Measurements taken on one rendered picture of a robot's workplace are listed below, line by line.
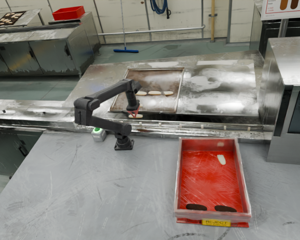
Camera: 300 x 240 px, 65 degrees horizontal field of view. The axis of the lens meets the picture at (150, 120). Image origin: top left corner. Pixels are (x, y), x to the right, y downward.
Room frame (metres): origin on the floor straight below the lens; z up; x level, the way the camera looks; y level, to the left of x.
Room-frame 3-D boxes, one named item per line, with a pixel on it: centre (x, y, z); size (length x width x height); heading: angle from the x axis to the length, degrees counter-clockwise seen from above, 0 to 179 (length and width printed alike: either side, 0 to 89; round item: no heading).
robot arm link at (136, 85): (1.32, 0.07, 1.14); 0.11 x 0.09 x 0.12; 146
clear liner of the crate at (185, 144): (0.73, -0.24, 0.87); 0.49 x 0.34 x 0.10; 165
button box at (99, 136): (1.25, 0.36, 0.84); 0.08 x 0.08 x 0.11; 69
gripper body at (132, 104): (1.29, 0.09, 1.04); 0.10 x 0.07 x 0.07; 159
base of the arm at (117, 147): (1.13, 0.20, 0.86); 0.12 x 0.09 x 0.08; 77
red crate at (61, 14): (4.96, 1.14, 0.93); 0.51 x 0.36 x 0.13; 73
